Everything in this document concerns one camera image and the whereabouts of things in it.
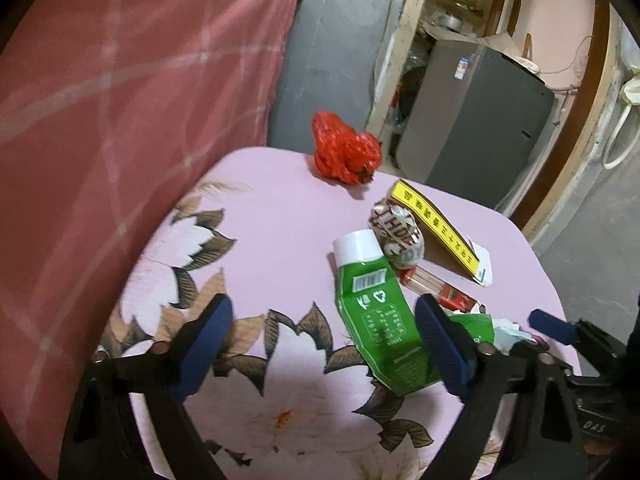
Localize red plaid cloth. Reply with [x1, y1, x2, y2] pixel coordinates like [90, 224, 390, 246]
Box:
[0, 0, 300, 461]

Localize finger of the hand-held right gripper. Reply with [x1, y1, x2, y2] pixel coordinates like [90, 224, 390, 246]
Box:
[529, 309, 606, 358]
[511, 336, 553, 355]

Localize red packet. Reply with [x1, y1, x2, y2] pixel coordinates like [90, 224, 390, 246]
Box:
[399, 266, 483, 315]

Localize grey washing machine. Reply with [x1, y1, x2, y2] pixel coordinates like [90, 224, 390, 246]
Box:
[395, 35, 557, 211]

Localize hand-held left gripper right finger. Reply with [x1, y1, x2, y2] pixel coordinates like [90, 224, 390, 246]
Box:
[414, 294, 587, 480]

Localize green paper packet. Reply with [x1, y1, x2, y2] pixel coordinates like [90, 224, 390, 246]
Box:
[450, 312, 497, 351]

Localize red plastic bag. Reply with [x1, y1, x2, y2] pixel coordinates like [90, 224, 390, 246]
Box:
[311, 111, 383, 186]

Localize wooden door frame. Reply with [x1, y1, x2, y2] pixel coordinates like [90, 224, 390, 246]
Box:
[365, 0, 626, 241]

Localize yellow label box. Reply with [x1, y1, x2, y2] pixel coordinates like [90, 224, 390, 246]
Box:
[386, 179, 493, 288]

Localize printed wrapper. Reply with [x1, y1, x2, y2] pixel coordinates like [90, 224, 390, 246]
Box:
[368, 197, 426, 269]

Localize white hose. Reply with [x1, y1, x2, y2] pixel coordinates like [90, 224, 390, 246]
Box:
[602, 105, 640, 170]

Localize cream rubber glove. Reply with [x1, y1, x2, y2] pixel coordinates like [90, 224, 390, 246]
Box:
[621, 72, 640, 107]

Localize white tissue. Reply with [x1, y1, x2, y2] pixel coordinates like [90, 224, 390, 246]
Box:
[492, 319, 533, 353]

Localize pink floral tablecloth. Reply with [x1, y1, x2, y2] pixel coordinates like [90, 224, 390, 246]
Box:
[55, 146, 583, 480]

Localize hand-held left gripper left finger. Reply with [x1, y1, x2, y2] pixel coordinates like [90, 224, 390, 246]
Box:
[59, 292, 235, 480]

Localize green carton white cap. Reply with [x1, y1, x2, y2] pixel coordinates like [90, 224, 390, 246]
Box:
[332, 229, 453, 395]

